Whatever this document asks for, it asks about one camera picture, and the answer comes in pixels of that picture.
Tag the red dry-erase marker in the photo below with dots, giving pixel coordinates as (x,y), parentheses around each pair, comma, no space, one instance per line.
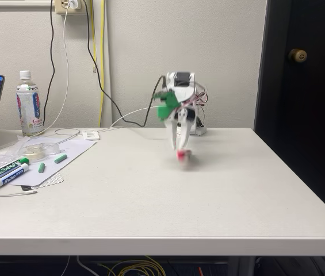
(181,155)

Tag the green dry-erase marker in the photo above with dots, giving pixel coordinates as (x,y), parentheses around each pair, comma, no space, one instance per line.
(7,169)

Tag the white adapter box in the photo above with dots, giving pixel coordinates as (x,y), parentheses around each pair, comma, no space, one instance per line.
(90,134)

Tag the white paper sheet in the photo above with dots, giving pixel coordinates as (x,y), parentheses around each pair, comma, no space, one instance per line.
(73,152)

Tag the small green cylinder piece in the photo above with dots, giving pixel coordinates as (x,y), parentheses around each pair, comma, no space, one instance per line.
(41,167)
(60,158)

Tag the dark door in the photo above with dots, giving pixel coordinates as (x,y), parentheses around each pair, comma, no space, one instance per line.
(309,129)

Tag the brass door knob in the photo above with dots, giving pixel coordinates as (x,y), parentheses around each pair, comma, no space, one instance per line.
(297,56)

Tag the white mesh mat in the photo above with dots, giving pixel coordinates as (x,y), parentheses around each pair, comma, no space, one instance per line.
(54,180)

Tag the small orange item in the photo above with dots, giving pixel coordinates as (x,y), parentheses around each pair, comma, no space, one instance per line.
(200,271)

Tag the plastic drink bottle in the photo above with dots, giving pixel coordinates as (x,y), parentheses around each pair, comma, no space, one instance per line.
(30,109)

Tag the grey table leg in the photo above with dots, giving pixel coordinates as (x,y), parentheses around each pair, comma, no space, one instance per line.
(241,266)

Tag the white charger plug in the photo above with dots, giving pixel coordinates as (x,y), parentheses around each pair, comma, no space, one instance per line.
(73,4)

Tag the small black flat item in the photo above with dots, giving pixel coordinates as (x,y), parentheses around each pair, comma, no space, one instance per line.
(25,187)

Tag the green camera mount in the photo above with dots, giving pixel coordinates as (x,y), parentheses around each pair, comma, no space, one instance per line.
(166,107)

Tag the beige wall outlet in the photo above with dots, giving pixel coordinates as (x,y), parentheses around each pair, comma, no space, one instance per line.
(60,7)

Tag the white wall trim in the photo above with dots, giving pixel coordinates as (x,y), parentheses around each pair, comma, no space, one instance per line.
(12,3)

